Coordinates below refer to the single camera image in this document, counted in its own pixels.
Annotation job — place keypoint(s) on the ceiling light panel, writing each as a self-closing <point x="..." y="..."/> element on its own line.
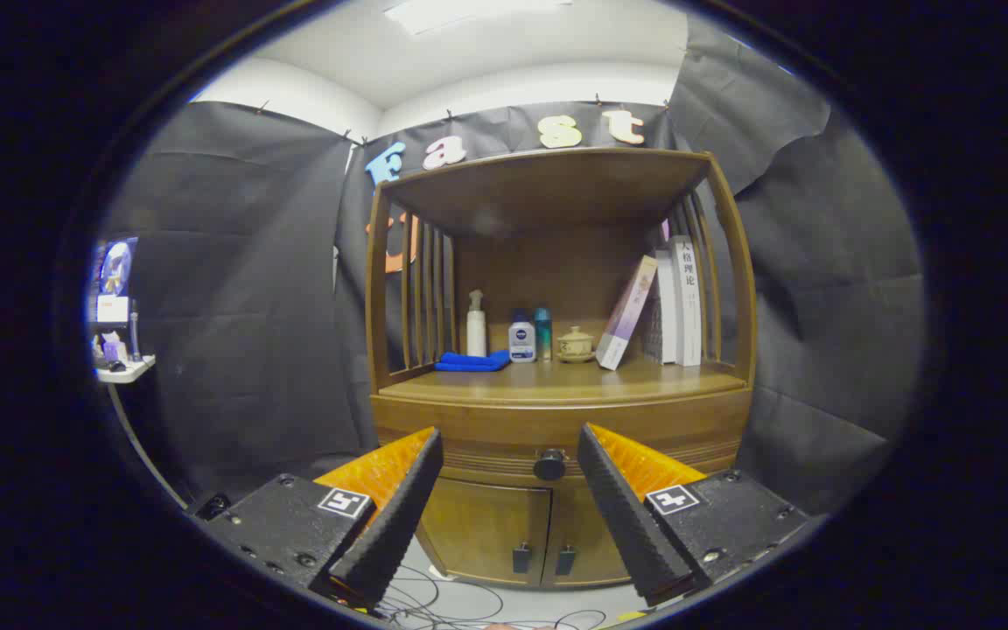
<point x="469" y="13"/>

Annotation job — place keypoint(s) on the black backdrop cloth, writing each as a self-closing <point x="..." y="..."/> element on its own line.
<point x="233" y="306"/>

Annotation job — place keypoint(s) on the beige ceramic lidded cup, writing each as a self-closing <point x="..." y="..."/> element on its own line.
<point x="575" y="345"/>

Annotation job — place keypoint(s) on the wooden drawer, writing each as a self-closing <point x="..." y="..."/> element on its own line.
<point x="504" y="433"/>

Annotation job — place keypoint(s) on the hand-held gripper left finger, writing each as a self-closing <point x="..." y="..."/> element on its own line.
<point x="399" y="507"/>

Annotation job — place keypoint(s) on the slim teal bottle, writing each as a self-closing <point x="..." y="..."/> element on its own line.
<point x="543" y="337"/>

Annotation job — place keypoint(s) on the tall white book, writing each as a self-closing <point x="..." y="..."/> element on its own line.
<point x="688" y="306"/>

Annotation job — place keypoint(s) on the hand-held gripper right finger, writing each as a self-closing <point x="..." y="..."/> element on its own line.
<point x="622" y="507"/>

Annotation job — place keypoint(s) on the white pump bottle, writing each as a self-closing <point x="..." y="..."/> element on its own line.
<point x="476" y="332"/>

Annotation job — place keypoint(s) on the blue folded cloth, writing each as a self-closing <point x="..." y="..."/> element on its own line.
<point x="469" y="361"/>

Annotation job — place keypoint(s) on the wooden cabinet door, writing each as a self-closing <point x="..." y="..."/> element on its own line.
<point x="583" y="542"/>
<point x="486" y="525"/>

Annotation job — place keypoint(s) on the white bottle blue cap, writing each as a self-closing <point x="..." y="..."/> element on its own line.
<point x="521" y="343"/>

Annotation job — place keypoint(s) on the wooden countertop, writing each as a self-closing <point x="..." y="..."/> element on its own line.
<point x="556" y="381"/>

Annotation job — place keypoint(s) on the wooden cabinet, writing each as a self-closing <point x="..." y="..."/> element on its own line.
<point x="556" y="184"/>

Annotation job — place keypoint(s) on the purple and white book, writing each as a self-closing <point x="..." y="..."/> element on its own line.
<point x="626" y="315"/>

